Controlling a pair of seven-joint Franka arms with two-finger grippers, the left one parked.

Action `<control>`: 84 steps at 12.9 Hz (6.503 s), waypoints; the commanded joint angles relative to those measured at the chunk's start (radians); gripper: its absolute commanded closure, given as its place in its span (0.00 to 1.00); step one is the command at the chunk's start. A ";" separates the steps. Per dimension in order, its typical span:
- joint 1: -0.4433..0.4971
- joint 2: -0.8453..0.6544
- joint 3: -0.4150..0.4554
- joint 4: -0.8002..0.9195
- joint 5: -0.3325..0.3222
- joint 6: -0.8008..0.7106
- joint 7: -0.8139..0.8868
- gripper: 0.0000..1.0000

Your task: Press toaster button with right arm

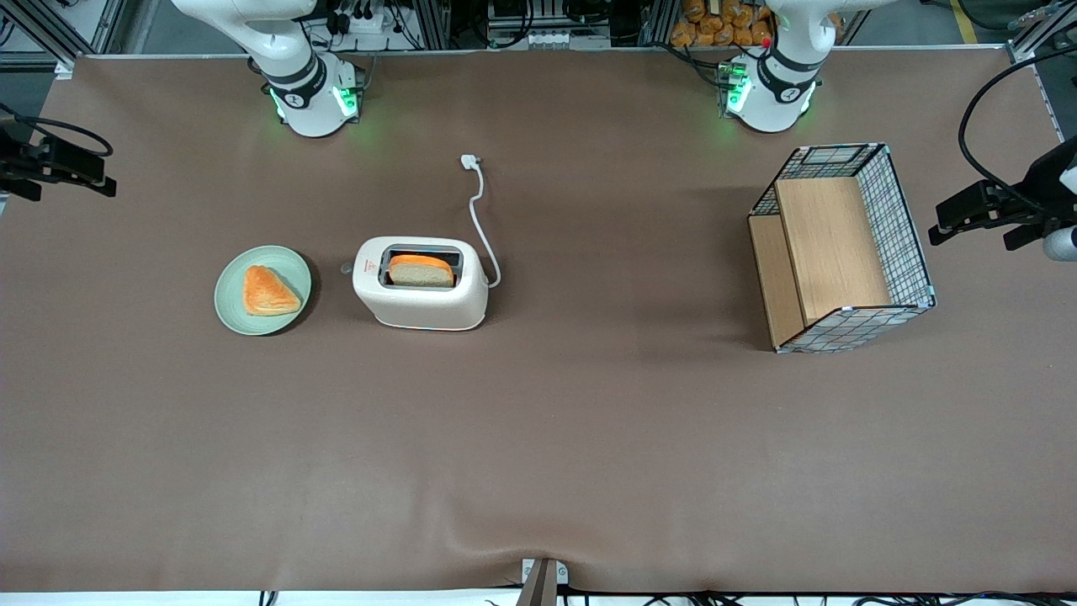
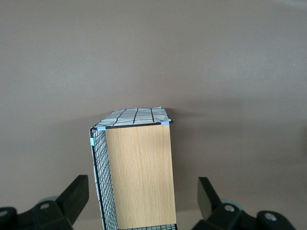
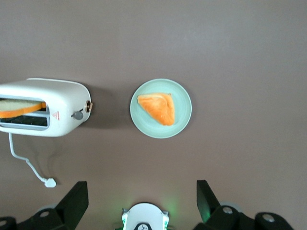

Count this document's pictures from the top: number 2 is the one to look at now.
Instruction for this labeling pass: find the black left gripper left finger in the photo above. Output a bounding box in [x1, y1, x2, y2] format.
[16, 174, 90, 230]

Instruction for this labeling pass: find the wire basket with wooden shelf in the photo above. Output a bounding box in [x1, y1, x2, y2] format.
[89, 107, 178, 230]

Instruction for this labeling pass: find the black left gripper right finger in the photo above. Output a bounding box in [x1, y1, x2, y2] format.
[191, 176, 259, 230]

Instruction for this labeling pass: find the brown table cover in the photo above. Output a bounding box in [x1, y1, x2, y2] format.
[0, 0, 307, 230]

